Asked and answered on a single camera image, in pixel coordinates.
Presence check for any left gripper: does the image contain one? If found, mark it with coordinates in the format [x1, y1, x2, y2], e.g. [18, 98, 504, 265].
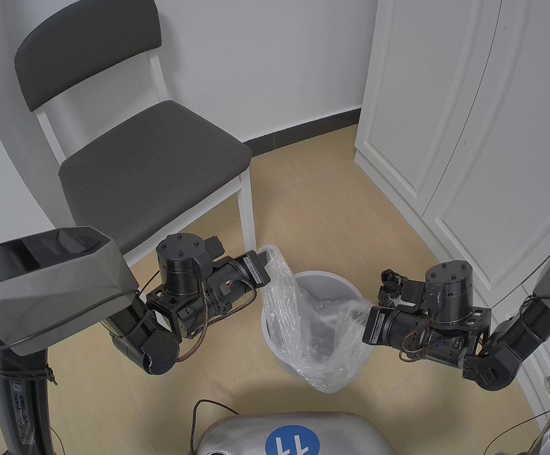
[201, 248, 276, 323]

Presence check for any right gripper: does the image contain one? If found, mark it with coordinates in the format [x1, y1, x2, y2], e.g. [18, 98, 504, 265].
[363, 306, 429, 349]

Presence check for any clear plastic bag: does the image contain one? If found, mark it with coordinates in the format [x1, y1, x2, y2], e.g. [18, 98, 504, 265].
[258, 244, 375, 394]

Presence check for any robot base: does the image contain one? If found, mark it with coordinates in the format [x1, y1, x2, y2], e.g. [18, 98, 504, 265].
[199, 413, 396, 455]

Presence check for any white trash bin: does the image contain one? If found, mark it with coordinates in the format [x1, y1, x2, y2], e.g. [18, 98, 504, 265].
[262, 270, 366, 379]

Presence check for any grey padded white-framed chair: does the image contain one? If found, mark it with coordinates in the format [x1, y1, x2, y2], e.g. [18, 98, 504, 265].
[14, 0, 258, 269]

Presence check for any white wardrobe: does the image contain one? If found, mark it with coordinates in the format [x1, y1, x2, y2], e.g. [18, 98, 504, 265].
[353, 0, 550, 411]

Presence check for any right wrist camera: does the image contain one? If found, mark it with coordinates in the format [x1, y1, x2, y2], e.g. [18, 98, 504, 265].
[378, 269, 425, 311]

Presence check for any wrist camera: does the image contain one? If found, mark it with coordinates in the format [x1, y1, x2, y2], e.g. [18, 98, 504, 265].
[378, 269, 425, 311]
[203, 236, 227, 260]

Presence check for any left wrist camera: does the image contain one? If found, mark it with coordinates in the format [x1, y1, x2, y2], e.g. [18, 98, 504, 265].
[203, 236, 227, 260]

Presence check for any black cable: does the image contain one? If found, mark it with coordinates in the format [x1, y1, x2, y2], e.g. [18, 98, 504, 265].
[190, 399, 240, 454]
[488, 410, 550, 451]

